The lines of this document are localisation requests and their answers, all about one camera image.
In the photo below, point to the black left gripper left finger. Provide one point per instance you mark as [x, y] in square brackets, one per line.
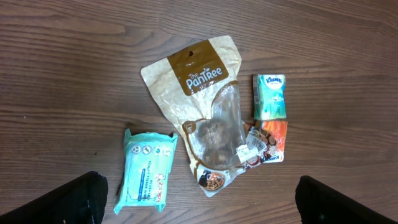
[81, 200]

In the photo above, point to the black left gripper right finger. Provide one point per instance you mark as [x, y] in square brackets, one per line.
[318, 203]

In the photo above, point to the light blue wipes pack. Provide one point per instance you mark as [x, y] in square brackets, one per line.
[148, 164]

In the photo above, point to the orange small snack packet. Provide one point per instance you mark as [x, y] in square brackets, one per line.
[267, 140]

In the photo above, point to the teal tissue pocket pack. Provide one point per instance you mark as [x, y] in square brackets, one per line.
[269, 103]

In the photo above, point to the beige brown snack bag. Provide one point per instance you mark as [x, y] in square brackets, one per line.
[197, 90]

